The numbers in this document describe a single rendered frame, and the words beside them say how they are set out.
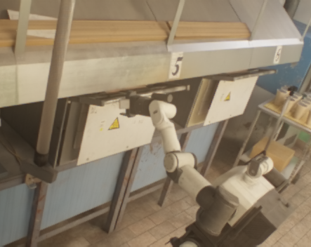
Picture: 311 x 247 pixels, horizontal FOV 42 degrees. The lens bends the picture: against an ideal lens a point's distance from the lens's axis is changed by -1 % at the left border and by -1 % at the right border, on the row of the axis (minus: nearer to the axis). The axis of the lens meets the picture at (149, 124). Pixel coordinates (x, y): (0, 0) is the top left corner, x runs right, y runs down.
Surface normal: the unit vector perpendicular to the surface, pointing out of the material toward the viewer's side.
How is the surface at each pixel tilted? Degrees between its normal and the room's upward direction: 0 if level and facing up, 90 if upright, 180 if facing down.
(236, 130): 90
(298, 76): 90
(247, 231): 89
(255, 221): 89
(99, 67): 80
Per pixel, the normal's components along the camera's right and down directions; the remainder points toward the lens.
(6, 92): 0.73, 0.32
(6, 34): 0.60, -0.45
